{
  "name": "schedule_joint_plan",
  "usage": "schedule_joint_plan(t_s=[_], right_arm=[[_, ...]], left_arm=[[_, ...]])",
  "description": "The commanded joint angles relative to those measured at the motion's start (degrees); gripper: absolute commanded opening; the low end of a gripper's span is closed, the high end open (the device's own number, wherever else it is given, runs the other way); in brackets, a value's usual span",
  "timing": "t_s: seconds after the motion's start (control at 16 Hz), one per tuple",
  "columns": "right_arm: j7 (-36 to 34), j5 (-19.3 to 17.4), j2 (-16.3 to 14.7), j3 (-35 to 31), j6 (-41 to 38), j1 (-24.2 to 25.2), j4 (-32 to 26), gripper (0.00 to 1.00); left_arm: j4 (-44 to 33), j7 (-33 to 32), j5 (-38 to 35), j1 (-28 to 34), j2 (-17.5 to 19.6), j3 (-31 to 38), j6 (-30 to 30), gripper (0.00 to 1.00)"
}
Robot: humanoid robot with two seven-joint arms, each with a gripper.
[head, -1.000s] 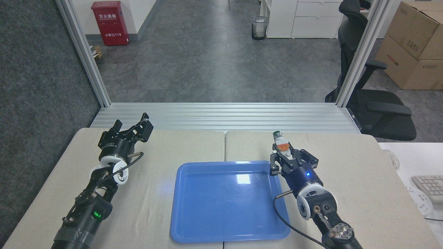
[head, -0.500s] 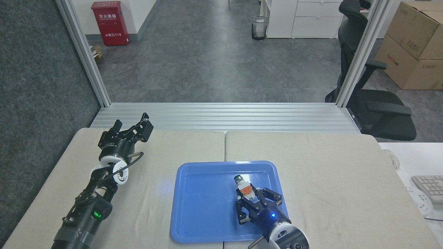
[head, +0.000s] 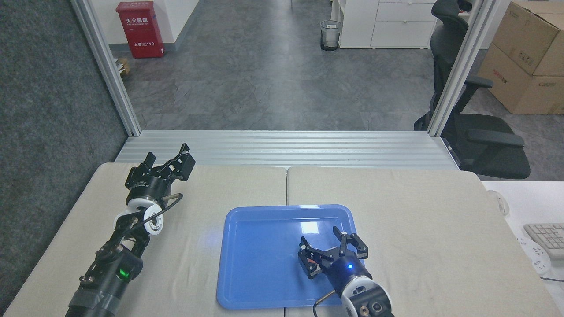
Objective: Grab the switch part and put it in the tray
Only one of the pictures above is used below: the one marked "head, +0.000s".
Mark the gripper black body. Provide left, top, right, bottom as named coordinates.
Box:
left=127, top=171, right=174, bottom=204
left=325, top=254, right=371, bottom=295

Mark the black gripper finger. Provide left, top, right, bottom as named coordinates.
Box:
left=125, top=153, right=157, bottom=186
left=298, top=236, right=336, bottom=279
left=333, top=226, right=369, bottom=260
left=154, top=143, right=197, bottom=181

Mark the blue plastic tray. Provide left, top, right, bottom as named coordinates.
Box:
left=216, top=204, right=371, bottom=310

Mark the red fire extinguisher box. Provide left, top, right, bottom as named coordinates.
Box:
left=116, top=1, right=165, bottom=59

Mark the white computer mouse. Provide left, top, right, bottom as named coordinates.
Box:
left=493, top=190, right=511, bottom=216

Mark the black office chair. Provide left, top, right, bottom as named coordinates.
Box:
left=414, top=0, right=531, bottom=181

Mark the white side table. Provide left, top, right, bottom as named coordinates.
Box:
left=480, top=181, right=564, bottom=317

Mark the white power strip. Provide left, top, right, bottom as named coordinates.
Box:
left=516, top=237, right=552, bottom=276

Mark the white keyboard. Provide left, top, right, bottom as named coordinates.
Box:
left=523, top=223, right=564, bottom=260

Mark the dark mesh waste bin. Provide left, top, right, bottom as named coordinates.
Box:
left=320, top=20, right=343, bottom=52

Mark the large brown cardboard box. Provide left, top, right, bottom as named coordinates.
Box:
left=477, top=43, right=564, bottom=115

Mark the white drawer cabinet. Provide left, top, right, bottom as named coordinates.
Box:
left=330, top=0, right=442, bottom=49

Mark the small brown cardboard box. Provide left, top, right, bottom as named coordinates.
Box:
left=491, top=1, right=564, bottom=78

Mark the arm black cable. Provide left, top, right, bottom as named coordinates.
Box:
left=313, top=289, right=341, bottom=317
left=128, top=193, right=184, bottom=234

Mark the silver aluminium post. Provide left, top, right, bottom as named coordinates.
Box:
left=427, top=0, right=508, bottom=137
left=70, top=0, right=142, bottom=137

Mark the silver aluminium rail platform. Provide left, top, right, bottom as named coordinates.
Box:
left=114, top=130, right=461, bottom=172

